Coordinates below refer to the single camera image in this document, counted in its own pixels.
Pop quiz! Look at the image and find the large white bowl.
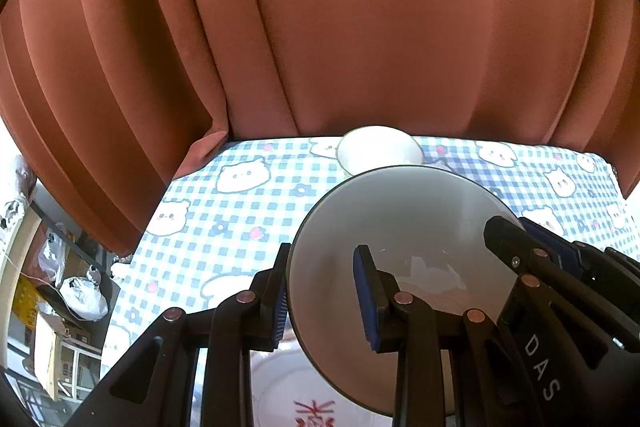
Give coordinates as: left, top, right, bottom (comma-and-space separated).
286, 164, 526, 418

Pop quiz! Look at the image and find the clear plastic bag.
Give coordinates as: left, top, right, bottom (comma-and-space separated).
37, 232, 68, 288

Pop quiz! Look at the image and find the blue checked bear tablecloth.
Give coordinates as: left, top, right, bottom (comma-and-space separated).
100, 136, 628, 427

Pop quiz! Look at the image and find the brown cardboard box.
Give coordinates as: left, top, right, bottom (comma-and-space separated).
35, 312, 91, 403

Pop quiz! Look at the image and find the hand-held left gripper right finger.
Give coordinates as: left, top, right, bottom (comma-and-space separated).
352, 245, 531, 427

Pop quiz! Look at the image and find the green floral print bowl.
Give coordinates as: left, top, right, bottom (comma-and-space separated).
336, 126, 423, 178

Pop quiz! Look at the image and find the yellow package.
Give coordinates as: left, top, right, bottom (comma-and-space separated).
12, 274, 43, 333

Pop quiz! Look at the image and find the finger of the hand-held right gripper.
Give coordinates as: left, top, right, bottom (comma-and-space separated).
482, 215, 640, 358
520, 217, 640, 295

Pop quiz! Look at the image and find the red pattern plate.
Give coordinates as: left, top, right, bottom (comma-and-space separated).
250, 337, 401, 427

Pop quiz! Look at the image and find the white plastic bag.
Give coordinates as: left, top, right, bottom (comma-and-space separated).
57, 274, 108, 323

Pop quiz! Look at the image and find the rust orange curtain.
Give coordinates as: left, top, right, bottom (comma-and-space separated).
0, 0, 640, 258

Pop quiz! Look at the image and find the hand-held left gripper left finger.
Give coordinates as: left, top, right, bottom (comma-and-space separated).
65, 244, 293, 427

